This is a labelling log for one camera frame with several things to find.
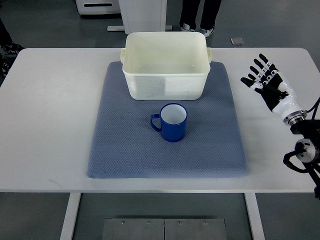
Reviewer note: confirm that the person left edge sneakers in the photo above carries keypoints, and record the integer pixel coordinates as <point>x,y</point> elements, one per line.
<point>9,50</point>

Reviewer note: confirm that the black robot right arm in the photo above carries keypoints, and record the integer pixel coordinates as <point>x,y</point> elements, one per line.
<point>305,158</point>

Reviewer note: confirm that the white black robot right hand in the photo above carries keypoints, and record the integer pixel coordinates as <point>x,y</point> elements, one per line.
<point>272,85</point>

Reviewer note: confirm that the white table right leg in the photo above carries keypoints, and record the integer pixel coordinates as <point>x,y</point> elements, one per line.
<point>254,217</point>

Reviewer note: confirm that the white cabinet pillar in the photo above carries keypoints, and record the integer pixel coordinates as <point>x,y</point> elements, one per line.
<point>142,16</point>

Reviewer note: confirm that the blue mug white inside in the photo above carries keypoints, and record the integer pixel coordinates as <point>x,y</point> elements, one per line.
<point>171,122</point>

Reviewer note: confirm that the white table leg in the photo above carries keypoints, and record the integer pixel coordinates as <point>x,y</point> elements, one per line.
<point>70,216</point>
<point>254,217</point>

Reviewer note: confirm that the small grey floor plate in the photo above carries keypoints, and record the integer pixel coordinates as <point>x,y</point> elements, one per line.
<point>237,41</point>

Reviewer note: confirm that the grey metal floor plate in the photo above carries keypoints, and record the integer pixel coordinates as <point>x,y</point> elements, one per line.
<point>164,229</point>

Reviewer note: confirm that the white appliance with slot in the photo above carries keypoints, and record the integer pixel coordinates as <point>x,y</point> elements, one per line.
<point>97,7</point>

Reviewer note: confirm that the white table left leg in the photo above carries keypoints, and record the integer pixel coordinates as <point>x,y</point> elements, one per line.
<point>70,216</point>

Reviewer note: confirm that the white plastic box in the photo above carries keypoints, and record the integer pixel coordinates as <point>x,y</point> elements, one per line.
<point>166,66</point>

